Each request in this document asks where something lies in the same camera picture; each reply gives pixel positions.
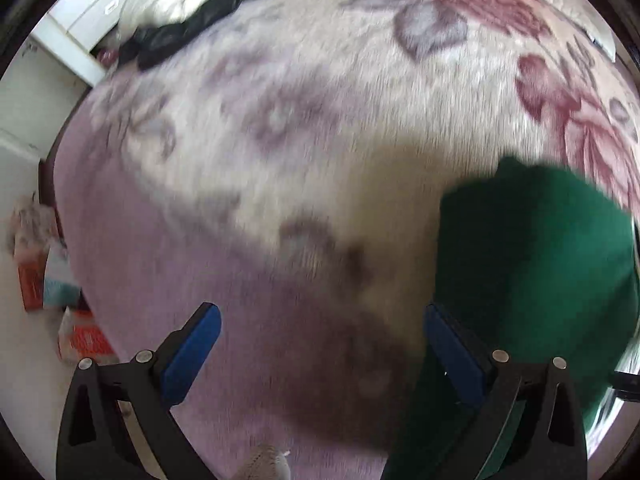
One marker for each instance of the white drawer chest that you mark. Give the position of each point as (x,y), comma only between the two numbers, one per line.
(85,15)

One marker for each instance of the orange cardboard box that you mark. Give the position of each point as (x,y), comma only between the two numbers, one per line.
(31,285)

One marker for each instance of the orange and white box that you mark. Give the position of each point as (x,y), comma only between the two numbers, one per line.
(87,340)

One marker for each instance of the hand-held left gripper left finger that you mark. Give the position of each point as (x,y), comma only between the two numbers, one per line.
(192,355)

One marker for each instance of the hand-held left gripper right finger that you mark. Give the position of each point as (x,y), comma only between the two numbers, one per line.
(452,355)

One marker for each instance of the cream jacket with black lining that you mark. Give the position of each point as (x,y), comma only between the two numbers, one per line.
(180,0)

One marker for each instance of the white knitted cloth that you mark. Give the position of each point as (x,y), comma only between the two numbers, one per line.
(265,465)

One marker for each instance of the floral plush blanket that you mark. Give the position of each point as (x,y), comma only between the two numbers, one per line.
(300,160)

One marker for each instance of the light blue box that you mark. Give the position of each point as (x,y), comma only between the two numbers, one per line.
(61,280)

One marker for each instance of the green varsity jacket cream sleeves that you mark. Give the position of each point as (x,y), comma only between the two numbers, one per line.
(530,260)

